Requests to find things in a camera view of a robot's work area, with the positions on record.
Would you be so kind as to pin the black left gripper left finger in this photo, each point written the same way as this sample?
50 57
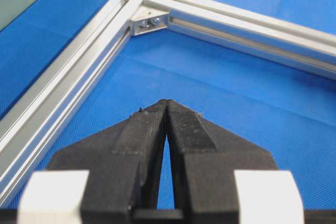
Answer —
124 164

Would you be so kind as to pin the aluminium extrusion frame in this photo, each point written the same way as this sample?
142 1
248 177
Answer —
32 125

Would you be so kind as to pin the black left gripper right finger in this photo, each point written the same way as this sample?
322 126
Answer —
203 159

